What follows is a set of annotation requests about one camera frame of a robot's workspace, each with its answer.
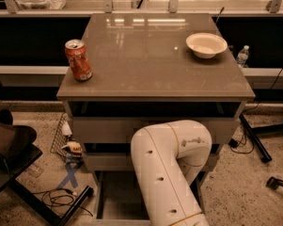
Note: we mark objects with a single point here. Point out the grey bottom drawer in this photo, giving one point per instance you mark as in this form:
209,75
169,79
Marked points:
117,200

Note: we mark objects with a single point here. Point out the grey drawer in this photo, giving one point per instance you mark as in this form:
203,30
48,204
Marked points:
123,162
120,130
117,200

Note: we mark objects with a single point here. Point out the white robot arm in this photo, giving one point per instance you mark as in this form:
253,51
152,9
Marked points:
167,158

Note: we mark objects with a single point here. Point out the grey drawer cabinet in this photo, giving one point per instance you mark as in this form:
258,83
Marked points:
142,68

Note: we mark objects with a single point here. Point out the grey top drawer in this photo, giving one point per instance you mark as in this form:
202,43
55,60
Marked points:
120,130

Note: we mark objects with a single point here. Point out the grey middle drawer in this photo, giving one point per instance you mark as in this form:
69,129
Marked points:
123,162

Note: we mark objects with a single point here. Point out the small toy figure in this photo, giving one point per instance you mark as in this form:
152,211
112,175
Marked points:
73,152

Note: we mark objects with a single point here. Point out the orange soda can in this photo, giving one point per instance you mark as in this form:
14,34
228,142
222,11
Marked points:
75,51

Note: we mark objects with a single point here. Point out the white paper bowl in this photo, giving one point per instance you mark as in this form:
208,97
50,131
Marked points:
206,45

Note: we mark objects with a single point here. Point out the blue tape cross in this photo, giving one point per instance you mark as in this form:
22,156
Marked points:
71,169

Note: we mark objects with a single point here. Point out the clear plastic water bottle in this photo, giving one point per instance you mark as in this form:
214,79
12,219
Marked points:
242,56

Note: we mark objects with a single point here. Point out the black stand leg right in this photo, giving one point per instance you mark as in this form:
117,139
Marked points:
265,157

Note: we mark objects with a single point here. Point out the brown leather object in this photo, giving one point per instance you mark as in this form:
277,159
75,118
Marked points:
13,138

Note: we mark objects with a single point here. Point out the black metal stand leg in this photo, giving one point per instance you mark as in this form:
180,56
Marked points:
43,210

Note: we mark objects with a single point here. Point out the wire mesh basket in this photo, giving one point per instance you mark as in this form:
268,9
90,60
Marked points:
59,140

